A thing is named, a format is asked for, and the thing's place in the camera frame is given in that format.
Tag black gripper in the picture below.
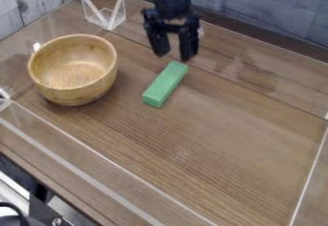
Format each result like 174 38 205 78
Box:
142 0 200 61

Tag green rectangular block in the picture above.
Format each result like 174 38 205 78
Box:
142 61 189 107

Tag wooden bowl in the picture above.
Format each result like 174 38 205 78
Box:
27 34 118 106

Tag clear acrylic corner bracket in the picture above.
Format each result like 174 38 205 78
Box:
81 0 126 31

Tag black metal mount bracket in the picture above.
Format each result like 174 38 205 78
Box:
28 194 65 226

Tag black cable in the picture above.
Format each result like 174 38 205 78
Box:
0 201 31 226

